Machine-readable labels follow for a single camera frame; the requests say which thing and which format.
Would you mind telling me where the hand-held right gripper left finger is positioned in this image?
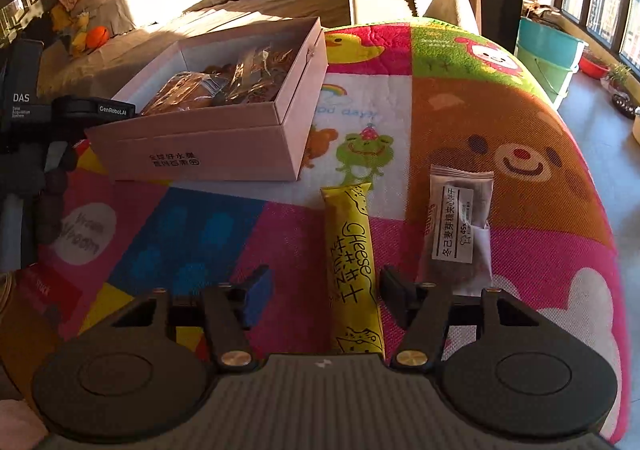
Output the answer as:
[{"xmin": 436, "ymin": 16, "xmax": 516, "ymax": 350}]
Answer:
[{"xmin": 112, "ymin": 265, "xmax": 275, "ymax": 373}]

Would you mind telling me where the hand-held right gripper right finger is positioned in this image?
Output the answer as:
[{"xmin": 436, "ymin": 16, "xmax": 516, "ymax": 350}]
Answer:
[{"xmin": 380, "ymin": 266, "xmax": 543, "ymax": 372}]

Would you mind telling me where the yellow cheese stick packet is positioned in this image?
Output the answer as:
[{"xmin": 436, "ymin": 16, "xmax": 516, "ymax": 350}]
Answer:
[{"xmin": 320, "ymin": 182, "xmax": 386, "ymax": 363}]

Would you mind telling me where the grey white snack packet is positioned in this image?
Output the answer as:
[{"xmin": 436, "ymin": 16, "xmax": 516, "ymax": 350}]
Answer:
[{"xmin": 415, "ymin": 164, "xmax": 496, "ymax": 291}]

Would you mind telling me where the pink cardboard box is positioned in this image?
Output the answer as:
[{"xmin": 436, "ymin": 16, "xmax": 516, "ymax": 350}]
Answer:
[{"xmin": 84, "ymin": 16, "xmax": 329, "ymax": 183}]

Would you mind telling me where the bread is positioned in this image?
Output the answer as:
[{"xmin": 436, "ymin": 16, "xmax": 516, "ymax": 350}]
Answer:
[{"xmin": 140, "ymin": 71, "xmax": 223, "ymax": 117}]

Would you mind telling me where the clear nut bar packet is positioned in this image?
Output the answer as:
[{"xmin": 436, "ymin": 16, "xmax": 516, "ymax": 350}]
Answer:
[{"xmin": 220, "ymin": 46, "xmax": 297, "ymax": 103}]

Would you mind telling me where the yellow plush toy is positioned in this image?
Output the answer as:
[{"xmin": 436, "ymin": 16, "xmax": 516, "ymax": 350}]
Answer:
[{"xmin": 70, "ymin": 12, "xmax": 91, "ymax": 56}]

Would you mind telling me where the colourful cartoon play mat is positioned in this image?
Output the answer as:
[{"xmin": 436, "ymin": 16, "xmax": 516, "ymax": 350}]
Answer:
[{"xmin": 10, "ymin": 17, "xmax": 633, "ymax": 446}]

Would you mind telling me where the green plastic bucket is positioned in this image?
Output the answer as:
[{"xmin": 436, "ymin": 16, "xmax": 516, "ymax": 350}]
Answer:
[{"xmin": 515, "ymin": 42, "xmax": 581, "ymax": 106}]

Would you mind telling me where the grey covered sofa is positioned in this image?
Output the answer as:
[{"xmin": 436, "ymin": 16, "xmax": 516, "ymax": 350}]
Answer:
[{"xmin": 37, "ymin": 0, "xmax": 481, "ymax": 101}]

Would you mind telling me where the red plastic basin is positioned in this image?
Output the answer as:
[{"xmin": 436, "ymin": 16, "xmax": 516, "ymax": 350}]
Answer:
[{"xmin": 579, "ymin": 50, "xmax": 612, "ymax": 79}]

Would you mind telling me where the small potted plant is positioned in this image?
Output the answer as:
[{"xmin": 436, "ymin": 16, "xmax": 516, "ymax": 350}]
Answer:
[{"xmin": 602, "ymin": 62, "xmax": 633, "ymax": 96}]

